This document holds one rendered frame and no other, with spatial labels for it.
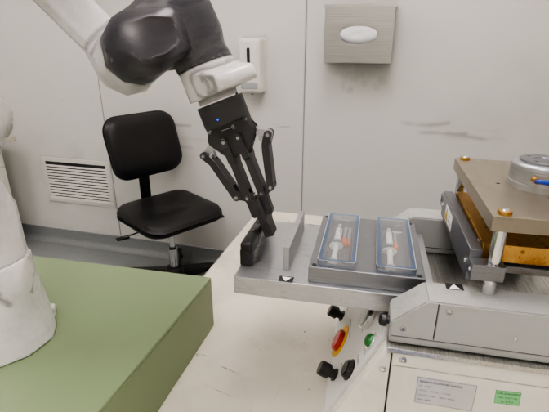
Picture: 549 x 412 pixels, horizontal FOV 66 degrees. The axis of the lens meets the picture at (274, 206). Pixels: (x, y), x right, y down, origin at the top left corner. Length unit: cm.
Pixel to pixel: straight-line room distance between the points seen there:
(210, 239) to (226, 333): 177
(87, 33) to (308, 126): 163
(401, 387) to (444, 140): 170
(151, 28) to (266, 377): 59
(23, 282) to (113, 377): 19
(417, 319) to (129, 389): 40
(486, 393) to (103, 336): 56
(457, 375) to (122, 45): 61
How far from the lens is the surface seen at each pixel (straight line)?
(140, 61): 62
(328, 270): 63
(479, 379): 65
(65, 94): 288
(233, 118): 66
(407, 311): 59
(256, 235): 69
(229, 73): 61
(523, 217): 58
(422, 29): 217
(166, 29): 63
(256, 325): 92
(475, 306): 59
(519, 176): 68
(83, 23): 75
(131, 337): 73
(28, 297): 74
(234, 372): 82
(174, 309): 78
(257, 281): 65
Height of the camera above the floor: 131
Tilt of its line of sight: 22 degrees down
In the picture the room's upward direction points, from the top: straight up
